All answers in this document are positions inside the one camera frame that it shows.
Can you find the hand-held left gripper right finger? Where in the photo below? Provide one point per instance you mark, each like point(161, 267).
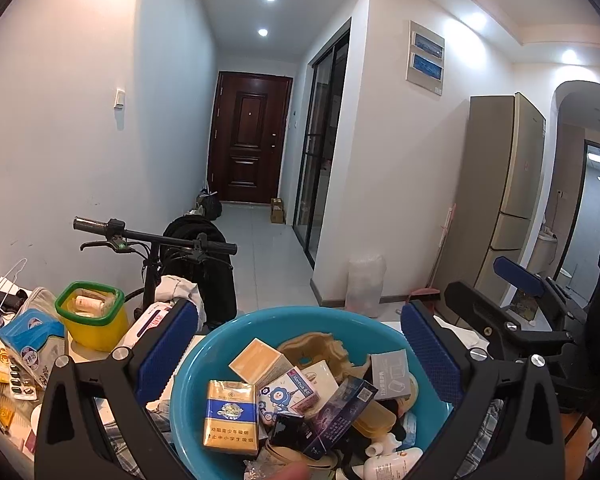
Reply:
point(430, 355)

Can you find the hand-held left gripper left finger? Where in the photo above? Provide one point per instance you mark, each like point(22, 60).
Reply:
point(167, 350)

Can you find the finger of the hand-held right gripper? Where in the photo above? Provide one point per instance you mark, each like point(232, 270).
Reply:
point(500, 325)
point(522, 275)

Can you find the blue plastic basin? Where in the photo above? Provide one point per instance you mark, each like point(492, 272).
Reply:
point(195, 400)

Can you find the gold blue cigarette pack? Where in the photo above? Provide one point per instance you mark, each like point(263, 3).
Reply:
point(230, 415)

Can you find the white plastic valve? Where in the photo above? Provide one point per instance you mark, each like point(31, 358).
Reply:
point(385, 444)

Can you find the dark blue box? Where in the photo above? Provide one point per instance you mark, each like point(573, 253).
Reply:
point(340, 420)

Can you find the white plastic bottle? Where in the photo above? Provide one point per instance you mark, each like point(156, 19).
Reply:
point(395, 465)

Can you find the pink cartoon tissue pack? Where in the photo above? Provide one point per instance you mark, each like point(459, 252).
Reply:
point(275, 400)

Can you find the black square box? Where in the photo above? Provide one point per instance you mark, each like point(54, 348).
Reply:
point(290, 430)

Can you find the white toilet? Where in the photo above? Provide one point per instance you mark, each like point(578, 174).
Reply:
point(545, 250)

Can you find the blue white wet wipes pack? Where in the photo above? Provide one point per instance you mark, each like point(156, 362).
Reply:
point(145, 322)

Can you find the white crumpled cloth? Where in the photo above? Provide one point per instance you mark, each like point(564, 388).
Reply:
point(460, 335)

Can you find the pink broom and dustpan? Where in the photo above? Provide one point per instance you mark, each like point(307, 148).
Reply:
point(422, 296)

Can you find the white garment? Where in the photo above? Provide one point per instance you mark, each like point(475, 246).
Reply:
point(175, 290)

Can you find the light blue packet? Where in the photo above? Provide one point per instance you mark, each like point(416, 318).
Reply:
point(409, 430)

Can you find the yellow container green rim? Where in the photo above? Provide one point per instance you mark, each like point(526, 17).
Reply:
point(92, 320)

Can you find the black backpack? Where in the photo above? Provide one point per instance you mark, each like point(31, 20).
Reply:
point(195, 265)

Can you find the light wooden box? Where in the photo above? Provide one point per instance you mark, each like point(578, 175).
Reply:
point(257, 362)

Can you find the beige refrigerator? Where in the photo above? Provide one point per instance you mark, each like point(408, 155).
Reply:
point(500, 185)

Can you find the tall translucent plastic bag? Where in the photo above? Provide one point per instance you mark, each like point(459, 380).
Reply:
point(365, 285)

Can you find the white barcode box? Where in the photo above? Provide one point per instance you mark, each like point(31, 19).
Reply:
point(325, 377)

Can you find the grey pouch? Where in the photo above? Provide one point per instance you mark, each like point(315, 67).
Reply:
point(40, 302)

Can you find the white sugar bag blue top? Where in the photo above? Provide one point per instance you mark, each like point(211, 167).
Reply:
point(30, 345)

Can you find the green pill blister pack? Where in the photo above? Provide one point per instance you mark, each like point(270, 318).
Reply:
point(22, 382)

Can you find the black bag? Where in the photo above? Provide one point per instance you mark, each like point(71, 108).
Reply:
point(209, 205)

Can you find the cardboard box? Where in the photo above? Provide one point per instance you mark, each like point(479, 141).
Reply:
point(278, 210)

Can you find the brown entrance door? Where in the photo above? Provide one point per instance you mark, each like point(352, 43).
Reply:
point(250, 135)

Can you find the black framed sliding door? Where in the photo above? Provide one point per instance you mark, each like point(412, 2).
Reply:
point(325, 150)

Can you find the wall electrical panel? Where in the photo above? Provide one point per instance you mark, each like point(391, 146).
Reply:
point(425, 57)

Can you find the white wall switch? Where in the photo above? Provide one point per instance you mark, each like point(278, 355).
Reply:
point(119, 98)

